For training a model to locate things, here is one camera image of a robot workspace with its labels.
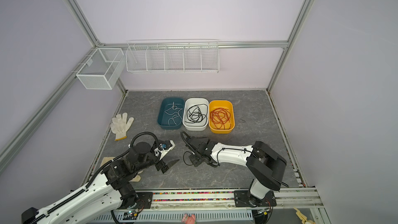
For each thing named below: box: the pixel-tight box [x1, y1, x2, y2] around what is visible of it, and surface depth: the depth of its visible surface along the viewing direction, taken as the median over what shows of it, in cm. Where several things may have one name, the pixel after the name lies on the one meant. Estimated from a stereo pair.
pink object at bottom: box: [181, 213, 196, 224], surface depth 68 cm
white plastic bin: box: [182, 97, 210, 132], surface depth 106 cm
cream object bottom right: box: [293, 207, 316, 224], surface depth 69 cm
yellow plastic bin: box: [208, 100, 236, 135], surface depth 105 cm
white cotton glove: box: [109, 112, 135, 142], surface depth 104 cm
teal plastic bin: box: [157, 96, 185, 130], surface depth 107 cm
